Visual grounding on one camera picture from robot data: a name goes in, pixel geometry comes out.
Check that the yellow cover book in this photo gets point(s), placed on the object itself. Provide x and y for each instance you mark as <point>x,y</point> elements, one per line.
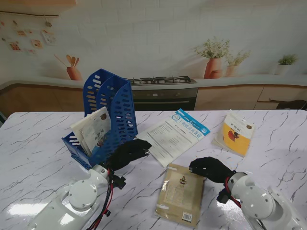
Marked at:
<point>236,143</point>

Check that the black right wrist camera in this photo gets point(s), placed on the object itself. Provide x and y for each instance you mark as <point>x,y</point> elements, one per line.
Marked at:
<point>223,196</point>

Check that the blue and white novel book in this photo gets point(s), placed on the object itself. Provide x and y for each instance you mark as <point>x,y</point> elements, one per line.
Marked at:
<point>96,134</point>

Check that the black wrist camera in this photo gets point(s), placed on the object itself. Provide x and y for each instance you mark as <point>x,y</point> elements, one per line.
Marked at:
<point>119,182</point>
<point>223,196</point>

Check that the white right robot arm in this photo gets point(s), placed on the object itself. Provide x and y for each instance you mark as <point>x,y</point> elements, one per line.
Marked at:
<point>256,201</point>

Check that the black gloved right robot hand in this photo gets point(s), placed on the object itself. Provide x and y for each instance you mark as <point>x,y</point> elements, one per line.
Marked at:
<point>213,170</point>

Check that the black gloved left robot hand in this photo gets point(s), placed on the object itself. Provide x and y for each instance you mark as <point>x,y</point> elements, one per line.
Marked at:
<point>129,153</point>

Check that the tan cover book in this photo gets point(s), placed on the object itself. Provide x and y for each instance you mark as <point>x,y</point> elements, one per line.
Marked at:
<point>180,201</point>

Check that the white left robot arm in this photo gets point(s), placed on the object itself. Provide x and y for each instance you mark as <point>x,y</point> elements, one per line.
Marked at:
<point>81,194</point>

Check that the printed kitchen scene backdrop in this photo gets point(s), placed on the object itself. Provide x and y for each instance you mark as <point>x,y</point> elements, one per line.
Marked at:
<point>153,36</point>

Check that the blue perforated plastic file holder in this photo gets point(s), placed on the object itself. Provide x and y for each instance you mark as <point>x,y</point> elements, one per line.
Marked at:
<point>128,86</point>

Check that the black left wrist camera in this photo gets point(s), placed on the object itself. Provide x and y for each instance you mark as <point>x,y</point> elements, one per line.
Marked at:
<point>119,182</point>

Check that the white workbook with blue header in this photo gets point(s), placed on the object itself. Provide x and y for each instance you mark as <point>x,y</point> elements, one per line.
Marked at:
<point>168,141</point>

